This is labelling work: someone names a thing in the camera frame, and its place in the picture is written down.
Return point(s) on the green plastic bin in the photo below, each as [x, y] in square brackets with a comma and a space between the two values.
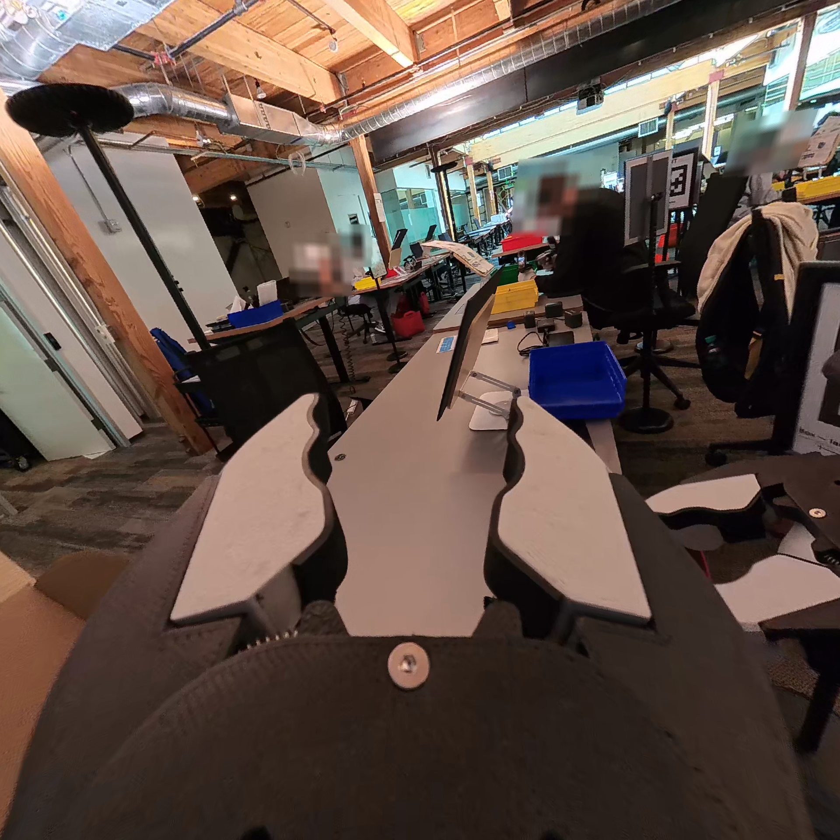
[510, 275]

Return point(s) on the small yellow plastic bin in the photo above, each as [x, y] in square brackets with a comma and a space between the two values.
[367, 284]

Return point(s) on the black mesh chair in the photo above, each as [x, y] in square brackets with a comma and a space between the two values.
[256, 374]

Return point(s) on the black high-back chair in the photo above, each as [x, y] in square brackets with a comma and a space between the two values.
[748, 354]

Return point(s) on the black document stand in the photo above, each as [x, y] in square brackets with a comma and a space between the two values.
[469, 341]

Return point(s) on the cream jacket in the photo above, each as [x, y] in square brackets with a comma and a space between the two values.
[781, 243]

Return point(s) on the red plastic bin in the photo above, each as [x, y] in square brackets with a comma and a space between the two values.
[525, 241]

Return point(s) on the black swivel chair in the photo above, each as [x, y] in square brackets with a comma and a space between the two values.
[649, 308]

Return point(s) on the big yellow plastic bin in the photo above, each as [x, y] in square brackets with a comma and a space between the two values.
[515, 298]

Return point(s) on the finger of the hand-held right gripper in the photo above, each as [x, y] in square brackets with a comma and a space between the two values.
[787, 584]
[709, 499]

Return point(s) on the black framed sign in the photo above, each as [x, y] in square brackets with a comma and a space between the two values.
[817, 341]

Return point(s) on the black floor lamp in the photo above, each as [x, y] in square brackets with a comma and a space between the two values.
[65, 108]

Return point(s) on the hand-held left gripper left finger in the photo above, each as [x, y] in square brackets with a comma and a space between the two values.
[256, 512]

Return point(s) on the silver ventilation duct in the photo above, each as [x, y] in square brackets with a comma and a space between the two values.
[164, 102]

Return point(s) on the big blue plastic bin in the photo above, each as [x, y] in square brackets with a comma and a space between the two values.
[577, 380]

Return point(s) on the white cardboard mailer box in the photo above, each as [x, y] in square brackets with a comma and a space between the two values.
[26, 656]

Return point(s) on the small blue plastic bin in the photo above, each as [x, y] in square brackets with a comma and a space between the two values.
[254, 315]

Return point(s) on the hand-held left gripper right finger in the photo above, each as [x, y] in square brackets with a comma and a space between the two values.
[564, 525]

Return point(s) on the tag sign board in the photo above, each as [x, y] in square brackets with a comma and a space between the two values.
[646, 197]

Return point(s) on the red bag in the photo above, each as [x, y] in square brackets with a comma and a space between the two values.
[408, 325]

